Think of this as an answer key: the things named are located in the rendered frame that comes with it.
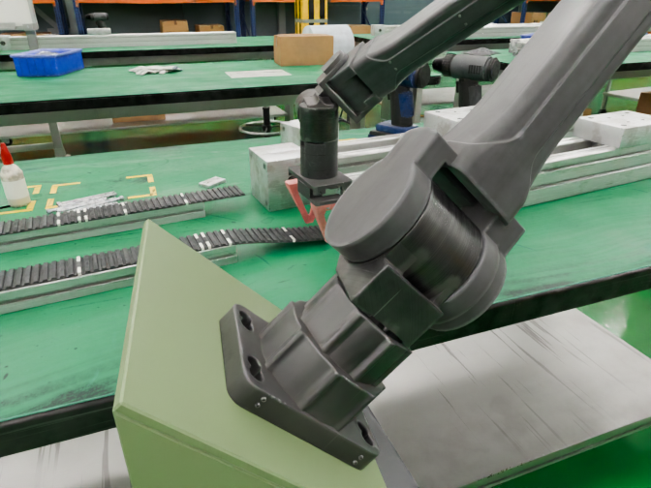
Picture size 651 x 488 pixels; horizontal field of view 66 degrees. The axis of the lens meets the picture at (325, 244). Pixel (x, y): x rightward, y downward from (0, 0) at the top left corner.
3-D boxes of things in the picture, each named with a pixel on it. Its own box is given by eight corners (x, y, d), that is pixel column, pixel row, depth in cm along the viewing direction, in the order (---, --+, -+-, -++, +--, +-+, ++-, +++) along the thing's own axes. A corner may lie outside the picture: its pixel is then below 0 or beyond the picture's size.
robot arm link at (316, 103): (300, 102, 69) (341, 101, 69) (296, 92, 75) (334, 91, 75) (301, 150, 72) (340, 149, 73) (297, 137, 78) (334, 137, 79)
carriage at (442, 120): (452, 153, 105) (456, 121, 102) (421, 141, 114) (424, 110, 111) (511, 144, 111) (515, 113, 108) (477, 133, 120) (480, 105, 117)
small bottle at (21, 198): (30, 205, 94) (13, 144, 89) (8, 209, 93) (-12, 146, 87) (31, 199, 97) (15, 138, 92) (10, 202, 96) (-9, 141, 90)
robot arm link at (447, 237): (332, 320, 30) (390, 364, 32) (457, 195, 28) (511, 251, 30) (307, 256, 38) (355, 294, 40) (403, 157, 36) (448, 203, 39)
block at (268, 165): (274, 216, 90) (271, 166, 85) (251, 194, 100) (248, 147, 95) (319, 208, 93) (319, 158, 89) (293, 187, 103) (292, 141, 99)
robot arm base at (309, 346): (228, 402, 28) (367, 475, 33) (328, 300, 26) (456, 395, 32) (218, 313, 35) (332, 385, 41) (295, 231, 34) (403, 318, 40)
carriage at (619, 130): (615, 162, 99) (624, 128, 96) (569, 148, 108) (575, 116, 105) (666, 152, 106) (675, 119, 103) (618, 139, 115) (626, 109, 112)
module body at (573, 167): (364, 244, 80) (366, 194, 76) (335, 221, 88) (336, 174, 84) (675, 172, 111) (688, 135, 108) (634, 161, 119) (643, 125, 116)
